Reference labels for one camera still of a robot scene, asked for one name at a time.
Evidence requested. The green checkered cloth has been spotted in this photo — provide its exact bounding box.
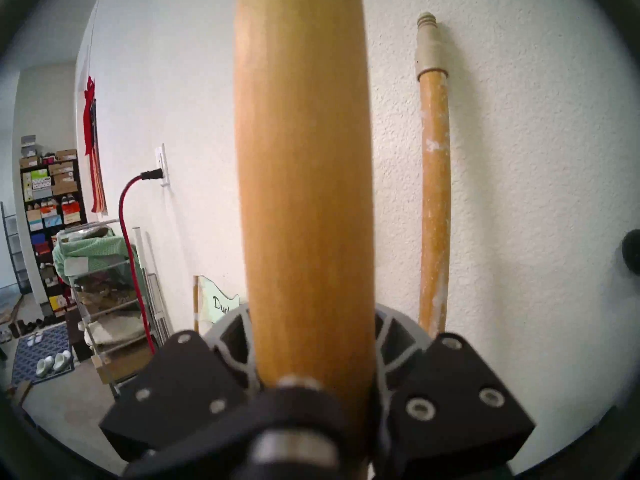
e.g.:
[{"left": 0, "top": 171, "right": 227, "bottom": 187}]
[{"left": 52, "top": 235, "right": 132, "bottom": 286}]

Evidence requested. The white wall outlet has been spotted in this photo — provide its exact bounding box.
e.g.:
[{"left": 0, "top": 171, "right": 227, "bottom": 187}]
[{"left": 155, "top": 144, "right": 171, "bottom": 188}]

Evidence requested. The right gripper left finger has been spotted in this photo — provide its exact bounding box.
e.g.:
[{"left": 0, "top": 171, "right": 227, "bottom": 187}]
[{"left": 99, "top": 304, "right": 261, "bottom": 462}]

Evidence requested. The grey wire shelf rack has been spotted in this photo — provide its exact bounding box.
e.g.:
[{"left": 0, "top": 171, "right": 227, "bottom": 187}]
[{"left": 56, "top": 219, "right": 168, "bottom": 397}]

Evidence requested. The grey metal shelf unit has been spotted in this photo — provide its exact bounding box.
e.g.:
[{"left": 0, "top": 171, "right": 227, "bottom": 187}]
[{"left": 0, "top": 200, "right": 32, "bottom": 295}]

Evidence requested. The black wall hook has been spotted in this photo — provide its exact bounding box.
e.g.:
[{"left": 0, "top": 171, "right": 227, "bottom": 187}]
[{"left": 621, "top": 230, "right": 640, "bottom": 276}]

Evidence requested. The black shelf of shoe boxes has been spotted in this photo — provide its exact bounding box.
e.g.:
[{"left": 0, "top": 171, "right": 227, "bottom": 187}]
[{"left": 19, "top": 135, "right": 87, "bottom": 317}]

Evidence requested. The paint-flecked pole with threaded tip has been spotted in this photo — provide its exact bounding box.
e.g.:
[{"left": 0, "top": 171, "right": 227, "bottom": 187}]
[{"left": 415, "top": 12, "right": 452, "bottom": 339}]

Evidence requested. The thick light wooden dowel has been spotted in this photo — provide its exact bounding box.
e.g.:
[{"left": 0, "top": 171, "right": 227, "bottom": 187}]
[{"left": 233, "top": 0, "right": 377, "bottom": 480}]

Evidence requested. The red black power cord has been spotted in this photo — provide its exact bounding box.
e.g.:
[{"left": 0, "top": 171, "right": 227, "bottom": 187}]
[{"left": 118, "top": 168, "right": 165, "bottom": 356}]

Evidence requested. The blue patterned rug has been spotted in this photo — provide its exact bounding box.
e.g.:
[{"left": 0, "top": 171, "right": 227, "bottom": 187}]
[{"left": 11, "top": 323, "right": 76, "bottom": 386}]

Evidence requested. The striped flag with red bow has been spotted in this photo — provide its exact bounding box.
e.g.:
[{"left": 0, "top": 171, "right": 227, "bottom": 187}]
[{"left": 82, "top": 75, "right": 108, "bottom": 216}]

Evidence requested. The white cloth bag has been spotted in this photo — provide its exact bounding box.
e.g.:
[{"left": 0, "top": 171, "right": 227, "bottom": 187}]
[{"left": 84, "top": 314, "right": 148, "bottom": 346}]

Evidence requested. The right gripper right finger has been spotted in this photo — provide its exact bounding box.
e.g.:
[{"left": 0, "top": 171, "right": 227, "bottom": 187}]
[{"left": 372, "top": 304, "right": 536, "bottom": 477}]

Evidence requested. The brown cardboard box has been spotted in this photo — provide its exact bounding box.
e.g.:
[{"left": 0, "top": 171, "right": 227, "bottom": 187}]
[{"left": 91, "top": 343, "right": 157, "bottom": 385}]

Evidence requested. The green Dunbar sign on stick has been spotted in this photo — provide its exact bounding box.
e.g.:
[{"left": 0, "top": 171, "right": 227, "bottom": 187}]
[{"left": 192, "top": 275, "right": 242, "bottom": 335}]

